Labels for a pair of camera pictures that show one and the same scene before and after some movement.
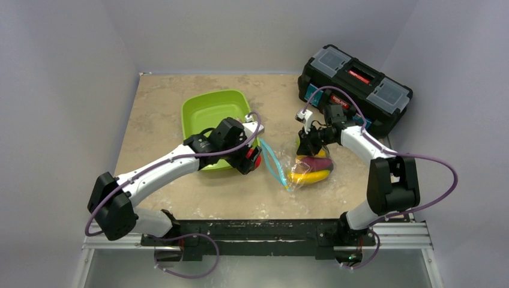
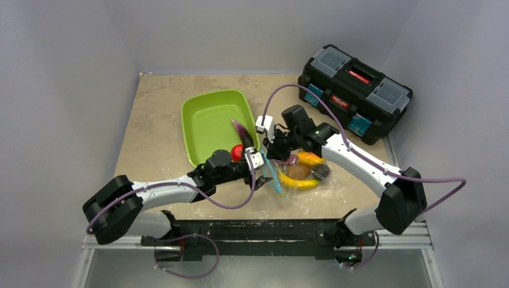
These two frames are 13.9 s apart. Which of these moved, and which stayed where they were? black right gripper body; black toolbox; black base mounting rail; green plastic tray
Moved: black right gripper body
Stayed: black base mounting rail; black toolbox; green plastic tray
